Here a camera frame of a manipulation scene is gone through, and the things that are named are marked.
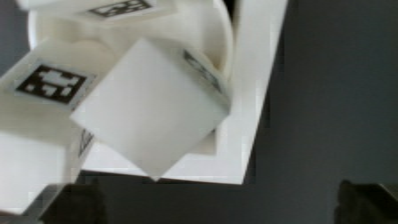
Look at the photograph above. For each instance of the white round stool seat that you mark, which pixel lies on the white round stool seat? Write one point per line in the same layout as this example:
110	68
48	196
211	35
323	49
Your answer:
162	32

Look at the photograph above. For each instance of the white U-shaped fence wall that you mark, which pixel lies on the white U-shaped fence wall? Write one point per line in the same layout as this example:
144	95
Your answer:
215	161

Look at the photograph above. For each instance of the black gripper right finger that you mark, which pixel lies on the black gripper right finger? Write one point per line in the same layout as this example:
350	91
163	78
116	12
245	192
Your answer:
366	203

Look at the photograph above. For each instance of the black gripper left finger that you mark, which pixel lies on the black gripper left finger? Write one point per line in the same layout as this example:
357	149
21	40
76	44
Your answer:
78	206

